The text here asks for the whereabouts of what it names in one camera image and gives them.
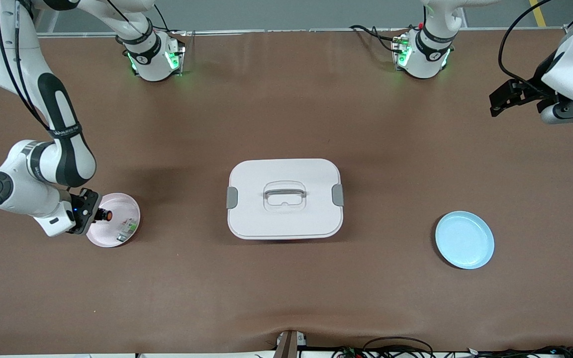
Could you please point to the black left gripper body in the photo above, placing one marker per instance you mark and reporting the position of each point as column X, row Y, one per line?
column 538, row 91

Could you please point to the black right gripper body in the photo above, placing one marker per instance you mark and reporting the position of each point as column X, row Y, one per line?
column 78, row 204

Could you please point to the orange push-button switch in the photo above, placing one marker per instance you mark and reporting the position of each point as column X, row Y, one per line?
column 108, row 215

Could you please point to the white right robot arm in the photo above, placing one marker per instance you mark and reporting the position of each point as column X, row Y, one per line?
column 18, row 194

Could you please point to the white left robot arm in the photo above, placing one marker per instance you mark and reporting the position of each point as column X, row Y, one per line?
column 426, row 59

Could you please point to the pink round plate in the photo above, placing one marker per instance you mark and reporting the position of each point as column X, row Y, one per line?
column 117, row 204

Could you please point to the grey box latch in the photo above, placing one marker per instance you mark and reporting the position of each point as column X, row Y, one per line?
column 232, row 198
column 337, row 195

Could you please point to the blue round plate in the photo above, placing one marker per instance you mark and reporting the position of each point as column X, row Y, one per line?
column 465, row 241

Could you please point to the white lidded storage box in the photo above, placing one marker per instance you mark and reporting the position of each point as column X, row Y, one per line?
column 286, row 223

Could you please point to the brown table cover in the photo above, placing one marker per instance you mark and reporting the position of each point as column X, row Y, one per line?
column 286, row 298

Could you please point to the green push-button switch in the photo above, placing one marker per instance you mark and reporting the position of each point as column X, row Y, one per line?
column 127, row 229

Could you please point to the aluminium frame profile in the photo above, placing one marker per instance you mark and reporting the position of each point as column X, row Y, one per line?
column 570, row 31

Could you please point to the metal table edge rail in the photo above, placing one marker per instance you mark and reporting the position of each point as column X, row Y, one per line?
column 291, row 32

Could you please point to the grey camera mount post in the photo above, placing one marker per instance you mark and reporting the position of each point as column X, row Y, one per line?
column 289, row 345

